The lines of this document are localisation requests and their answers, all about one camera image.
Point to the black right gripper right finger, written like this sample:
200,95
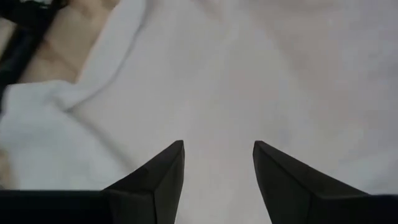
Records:
292,196

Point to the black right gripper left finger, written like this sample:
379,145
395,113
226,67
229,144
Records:
155,193

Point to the white button shirt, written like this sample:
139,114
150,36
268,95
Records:
248,77

